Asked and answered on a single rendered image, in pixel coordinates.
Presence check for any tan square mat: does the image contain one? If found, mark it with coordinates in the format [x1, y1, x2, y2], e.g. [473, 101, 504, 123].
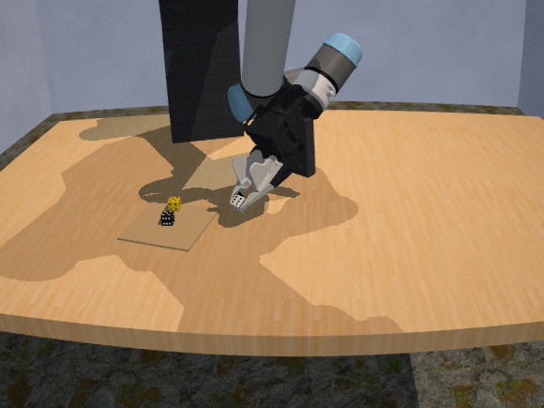
[117, 201, 219, 252]

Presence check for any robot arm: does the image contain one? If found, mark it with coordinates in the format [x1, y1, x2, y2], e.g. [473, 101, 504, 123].
[228, 0, 362, 178]

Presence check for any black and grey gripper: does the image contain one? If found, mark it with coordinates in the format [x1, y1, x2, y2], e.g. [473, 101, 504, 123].
[230, 82, 323, 210]

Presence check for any yellow die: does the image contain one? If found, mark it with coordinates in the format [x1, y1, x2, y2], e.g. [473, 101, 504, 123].
[168, 197, 181, 211]

